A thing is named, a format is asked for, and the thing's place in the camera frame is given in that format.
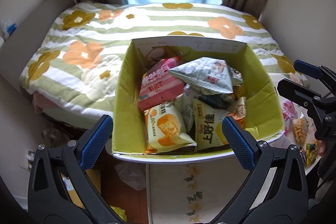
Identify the black snack packet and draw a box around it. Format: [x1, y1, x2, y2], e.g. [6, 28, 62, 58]
[197, 93, 235, 110]

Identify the clear orange snack packet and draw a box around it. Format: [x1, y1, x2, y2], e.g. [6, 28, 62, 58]
[290, 114, 315, 146]

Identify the grey headboard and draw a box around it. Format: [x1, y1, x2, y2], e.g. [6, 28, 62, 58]
[0, 0, 76, 80]

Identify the floral striped blanket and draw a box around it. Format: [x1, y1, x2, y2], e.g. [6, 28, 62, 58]
[25, 2, 310, 125]

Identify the yellow snack packet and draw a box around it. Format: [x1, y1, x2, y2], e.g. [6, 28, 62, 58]
[299, 140, 326, 168]

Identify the yellow cake packet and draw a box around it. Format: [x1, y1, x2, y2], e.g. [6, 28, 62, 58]
[143, 101, 197, 155]

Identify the white floral tablecloth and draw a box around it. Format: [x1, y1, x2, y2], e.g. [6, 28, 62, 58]
[146, 132, 319, 224]

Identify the yellow cardboard box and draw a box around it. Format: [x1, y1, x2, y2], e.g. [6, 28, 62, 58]
[60, 169, 102, 207]

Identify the pink floral snack packet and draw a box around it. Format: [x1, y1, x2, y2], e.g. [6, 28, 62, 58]
[281, 99, 299, 141]

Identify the yellow white chips packet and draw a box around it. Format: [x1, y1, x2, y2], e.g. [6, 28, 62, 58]
[193, 98, 237, 153]

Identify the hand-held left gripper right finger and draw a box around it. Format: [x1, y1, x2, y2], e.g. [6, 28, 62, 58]
[210, 116, 310, 224]

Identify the pale blue snack packet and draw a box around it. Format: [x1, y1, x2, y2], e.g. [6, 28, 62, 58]
[167, 57, 244, 95]

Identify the green cardboard box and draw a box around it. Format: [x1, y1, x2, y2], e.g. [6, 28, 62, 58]
[112, 35, 286, 165]

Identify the pink folded bedding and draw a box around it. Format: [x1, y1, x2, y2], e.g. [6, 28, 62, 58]
[31, 91, 53, 115]

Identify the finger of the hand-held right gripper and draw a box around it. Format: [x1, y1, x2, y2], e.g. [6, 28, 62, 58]
[293, 60, 324, 80]
[277, 78, 323, 109]

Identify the clear plastic bag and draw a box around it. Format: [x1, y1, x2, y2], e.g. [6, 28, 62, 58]
[114, 162, 147, 191]

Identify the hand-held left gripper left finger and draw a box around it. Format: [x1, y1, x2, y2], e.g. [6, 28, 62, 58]
[28, 114, 124, 224]

